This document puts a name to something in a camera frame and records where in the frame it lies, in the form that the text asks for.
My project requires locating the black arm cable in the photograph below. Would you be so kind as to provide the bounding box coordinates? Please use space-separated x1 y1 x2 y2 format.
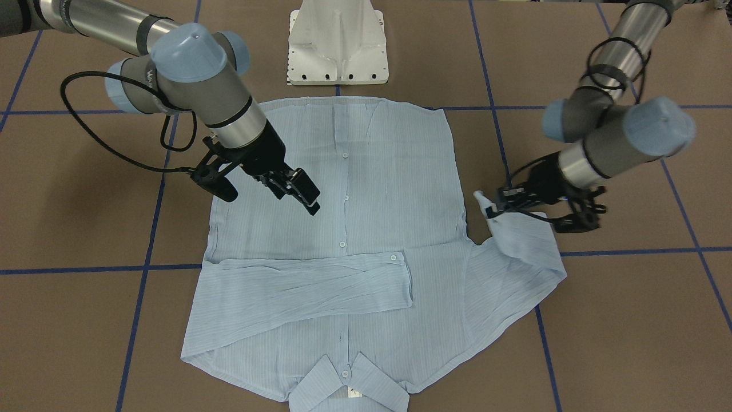
60 70 198 173
579 37 653 92

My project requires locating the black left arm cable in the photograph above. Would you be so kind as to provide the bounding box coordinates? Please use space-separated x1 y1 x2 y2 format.
579 37 653 92

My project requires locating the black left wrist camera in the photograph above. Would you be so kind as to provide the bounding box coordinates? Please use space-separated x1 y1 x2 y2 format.
550 186 607 233

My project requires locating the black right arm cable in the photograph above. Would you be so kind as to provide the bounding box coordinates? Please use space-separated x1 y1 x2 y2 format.
60 70 198 173

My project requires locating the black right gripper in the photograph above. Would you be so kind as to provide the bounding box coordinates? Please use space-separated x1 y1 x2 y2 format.
240 121 321 216

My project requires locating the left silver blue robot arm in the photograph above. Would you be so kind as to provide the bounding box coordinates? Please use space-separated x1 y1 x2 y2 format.
484 1 697 233

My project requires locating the light blue button-up shirt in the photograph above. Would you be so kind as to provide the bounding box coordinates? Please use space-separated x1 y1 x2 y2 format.
181 97 566 411

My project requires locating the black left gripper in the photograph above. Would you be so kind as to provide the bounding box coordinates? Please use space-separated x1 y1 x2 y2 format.
484 152 581 219

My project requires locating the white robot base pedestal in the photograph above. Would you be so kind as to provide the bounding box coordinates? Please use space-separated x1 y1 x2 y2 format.
286 1 390 86

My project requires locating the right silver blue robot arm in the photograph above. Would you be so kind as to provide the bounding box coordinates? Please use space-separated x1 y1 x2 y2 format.
2 1 320 215

